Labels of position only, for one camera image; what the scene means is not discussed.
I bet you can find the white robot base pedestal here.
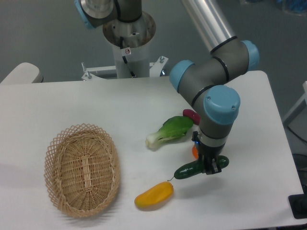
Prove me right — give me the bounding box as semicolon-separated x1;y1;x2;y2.
82;11;168;81

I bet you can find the green bok choy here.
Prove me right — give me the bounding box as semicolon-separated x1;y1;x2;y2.
145;116;194;149

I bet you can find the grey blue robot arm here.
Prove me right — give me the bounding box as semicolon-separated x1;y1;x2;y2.
74;0;259;179

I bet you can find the oval wicker basket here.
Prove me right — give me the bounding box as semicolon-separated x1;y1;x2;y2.
44;124;120;218

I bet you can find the purple red sweet potato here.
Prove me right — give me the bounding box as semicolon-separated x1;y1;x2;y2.
182;109;201;125

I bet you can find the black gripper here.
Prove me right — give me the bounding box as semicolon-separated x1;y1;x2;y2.
192;131;225;175

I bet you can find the orange tangerine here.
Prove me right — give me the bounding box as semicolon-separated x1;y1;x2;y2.
191;146;199;160

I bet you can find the black device at table edge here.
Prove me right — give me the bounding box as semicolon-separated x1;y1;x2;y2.
288;194;307;219

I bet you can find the yellow orange mango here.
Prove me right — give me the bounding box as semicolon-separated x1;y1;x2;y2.
134;182;174;208

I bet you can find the dark green cucumber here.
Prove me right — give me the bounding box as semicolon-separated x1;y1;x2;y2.
173;155;229;180

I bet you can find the white chair armrest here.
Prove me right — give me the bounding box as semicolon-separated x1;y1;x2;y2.
0;62;44;85

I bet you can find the blue bag top right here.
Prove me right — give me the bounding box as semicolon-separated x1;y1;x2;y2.
276;0;307;15

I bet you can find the black cable on pedestal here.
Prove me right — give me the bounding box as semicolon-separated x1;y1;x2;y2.
119;36;137;79

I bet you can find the white metal frame right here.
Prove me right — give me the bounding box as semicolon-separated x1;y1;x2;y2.
282;81;307;127

